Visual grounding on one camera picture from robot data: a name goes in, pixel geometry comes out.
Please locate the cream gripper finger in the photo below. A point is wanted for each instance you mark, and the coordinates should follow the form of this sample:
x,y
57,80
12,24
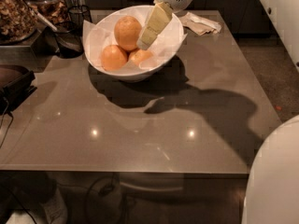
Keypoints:
x,y
158,18

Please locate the large top orange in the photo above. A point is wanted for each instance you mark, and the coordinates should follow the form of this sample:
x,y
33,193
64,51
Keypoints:
x,y
126,32

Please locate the small right orange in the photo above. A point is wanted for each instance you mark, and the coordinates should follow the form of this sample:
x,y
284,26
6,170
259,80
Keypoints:
x,y
138,56

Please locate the white ceramic bowl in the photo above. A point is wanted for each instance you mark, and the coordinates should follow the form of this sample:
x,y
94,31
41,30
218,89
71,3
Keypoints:
x,y
130,73

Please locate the left orange in bowl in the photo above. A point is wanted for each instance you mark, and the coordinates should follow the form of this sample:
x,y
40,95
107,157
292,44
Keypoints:
x,y
113,57

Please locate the crumpled beige napkin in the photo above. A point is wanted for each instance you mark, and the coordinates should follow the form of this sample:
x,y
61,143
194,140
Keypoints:
x,y
200,25

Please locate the dark round dish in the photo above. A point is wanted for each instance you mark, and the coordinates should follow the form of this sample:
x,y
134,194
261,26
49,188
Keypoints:
x,y
67,39

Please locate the large glass snack jar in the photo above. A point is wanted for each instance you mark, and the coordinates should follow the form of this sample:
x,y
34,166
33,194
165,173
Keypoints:
x,y
17,22

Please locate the black device at left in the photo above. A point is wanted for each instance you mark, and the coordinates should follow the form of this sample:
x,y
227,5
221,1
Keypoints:
x,y
15,86

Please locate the white shoe under table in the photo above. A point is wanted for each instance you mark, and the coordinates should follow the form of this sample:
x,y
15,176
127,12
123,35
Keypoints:
x,y
55,212

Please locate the black wire cup holder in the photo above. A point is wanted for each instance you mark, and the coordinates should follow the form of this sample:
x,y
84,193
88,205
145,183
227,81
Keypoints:
x,y
80,14

